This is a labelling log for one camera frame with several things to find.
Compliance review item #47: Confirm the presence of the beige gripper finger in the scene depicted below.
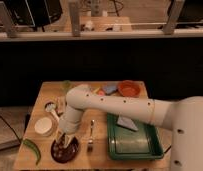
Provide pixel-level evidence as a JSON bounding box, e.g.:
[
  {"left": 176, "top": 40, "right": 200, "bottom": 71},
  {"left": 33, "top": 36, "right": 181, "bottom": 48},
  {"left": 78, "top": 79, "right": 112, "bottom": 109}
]
[
  {"left": 55, "top": 131, "right": 63, "bottom": 145},
  {"left": 68, "top": 135, "right": 77, "bottom": 146}
]

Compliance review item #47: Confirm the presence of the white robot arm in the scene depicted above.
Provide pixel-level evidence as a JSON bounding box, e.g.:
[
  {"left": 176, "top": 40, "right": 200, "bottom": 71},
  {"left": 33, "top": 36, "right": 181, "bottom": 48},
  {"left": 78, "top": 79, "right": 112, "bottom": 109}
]
[{"left": 59, "top": 84, "right": 203, "bottom": 171}]

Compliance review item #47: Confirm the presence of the purple bowl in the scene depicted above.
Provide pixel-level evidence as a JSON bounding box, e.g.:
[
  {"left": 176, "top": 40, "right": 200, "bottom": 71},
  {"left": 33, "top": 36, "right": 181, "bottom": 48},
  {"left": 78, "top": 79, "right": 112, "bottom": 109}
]
[{"left": 51, "top": 140, "right": 79, "bottom": 163}]

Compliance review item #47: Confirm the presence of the orange bowl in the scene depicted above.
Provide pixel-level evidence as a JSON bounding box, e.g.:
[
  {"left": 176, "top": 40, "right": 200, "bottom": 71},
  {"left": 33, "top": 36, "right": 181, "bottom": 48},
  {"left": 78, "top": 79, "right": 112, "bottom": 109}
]
[{"left": 117, "top": 80, "right": 140, "bottom": 97}]

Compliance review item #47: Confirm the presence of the white round container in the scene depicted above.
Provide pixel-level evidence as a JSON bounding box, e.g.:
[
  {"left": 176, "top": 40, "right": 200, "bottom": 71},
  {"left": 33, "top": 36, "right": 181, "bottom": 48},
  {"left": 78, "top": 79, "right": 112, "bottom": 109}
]
[{"left": 34, "top": 117, "right": 53, "bottom": 136}]

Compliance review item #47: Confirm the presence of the silver fork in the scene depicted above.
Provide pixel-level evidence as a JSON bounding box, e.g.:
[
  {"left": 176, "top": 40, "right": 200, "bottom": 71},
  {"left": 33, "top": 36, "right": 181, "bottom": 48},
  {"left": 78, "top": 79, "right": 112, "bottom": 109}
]
[{"left": 87, "top": 120, "right": 95, "bottom": 152}]

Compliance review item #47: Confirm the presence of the green chili pepper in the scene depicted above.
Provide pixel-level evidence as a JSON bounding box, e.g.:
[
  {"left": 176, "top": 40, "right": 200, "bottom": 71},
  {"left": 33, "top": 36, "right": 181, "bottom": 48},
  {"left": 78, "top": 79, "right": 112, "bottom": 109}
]
[{"left": 23, "top": 139, "right": 41, "bottom": 165}]

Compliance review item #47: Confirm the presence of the wooden board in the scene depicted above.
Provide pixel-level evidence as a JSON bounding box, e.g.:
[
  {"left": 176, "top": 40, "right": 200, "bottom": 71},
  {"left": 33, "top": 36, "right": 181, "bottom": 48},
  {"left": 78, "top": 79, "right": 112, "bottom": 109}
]
[{"left": 13, "top": 82, "right": 168, "bottom": 171}]

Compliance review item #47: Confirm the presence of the green leafy vegetable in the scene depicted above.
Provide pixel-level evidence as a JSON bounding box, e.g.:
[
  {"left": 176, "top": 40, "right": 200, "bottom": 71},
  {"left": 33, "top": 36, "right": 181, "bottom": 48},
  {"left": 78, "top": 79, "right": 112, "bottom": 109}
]
[{"left": 62, "top": 80, "right": 73, "bottom": 93}]

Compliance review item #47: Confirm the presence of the orange red fruit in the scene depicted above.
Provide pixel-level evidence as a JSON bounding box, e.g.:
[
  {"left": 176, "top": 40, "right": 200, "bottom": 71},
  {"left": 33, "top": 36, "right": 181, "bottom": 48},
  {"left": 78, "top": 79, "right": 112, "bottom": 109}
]
[{"left": 97, "top": 89, "right": 106, "bottom": 96}]

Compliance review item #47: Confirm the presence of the green plastic tray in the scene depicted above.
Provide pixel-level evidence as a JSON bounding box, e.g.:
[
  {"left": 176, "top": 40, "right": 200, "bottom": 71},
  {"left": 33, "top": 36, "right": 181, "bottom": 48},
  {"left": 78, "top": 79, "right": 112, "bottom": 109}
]
[{"left": 107, "top": 114, "right": 164, "bottom": 160}]

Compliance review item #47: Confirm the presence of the grey folded cloth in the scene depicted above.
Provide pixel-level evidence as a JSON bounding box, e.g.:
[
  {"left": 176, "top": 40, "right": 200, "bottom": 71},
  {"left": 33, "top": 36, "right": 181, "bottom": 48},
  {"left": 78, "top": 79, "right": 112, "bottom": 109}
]
[{"left": 117, "top": 116, "right": 138, "bottom": 131}]

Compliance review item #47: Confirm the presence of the blue grey sponge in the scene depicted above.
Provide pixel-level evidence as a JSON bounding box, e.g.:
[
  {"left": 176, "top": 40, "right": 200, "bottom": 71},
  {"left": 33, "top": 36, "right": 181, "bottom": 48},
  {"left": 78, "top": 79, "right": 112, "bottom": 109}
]
[{"left": 102, "top": 83, "right": 117, "bottom": 95}]

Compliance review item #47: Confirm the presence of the black monitor left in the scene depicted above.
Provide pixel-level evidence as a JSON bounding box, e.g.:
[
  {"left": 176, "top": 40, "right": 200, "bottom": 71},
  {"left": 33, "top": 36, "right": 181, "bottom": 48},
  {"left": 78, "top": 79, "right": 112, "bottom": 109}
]
[{"left": 0, "top": 0, "right": 63, "bottom": 27}]

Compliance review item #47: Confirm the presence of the measuring spoon with black handle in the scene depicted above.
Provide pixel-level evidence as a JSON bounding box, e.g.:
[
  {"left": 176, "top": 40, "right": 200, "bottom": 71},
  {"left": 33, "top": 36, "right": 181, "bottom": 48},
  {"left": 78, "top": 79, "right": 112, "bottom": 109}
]
[{"left": 45, "top": 102, "right": 59, "bottom": 121}]

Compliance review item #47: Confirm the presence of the black cable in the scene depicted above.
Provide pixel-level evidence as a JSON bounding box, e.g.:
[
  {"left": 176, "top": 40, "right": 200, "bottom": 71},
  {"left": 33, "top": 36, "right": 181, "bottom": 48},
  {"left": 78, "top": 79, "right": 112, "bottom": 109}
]
[{"left": 0, "top": 110, "right": 23, "bottom": 142}]

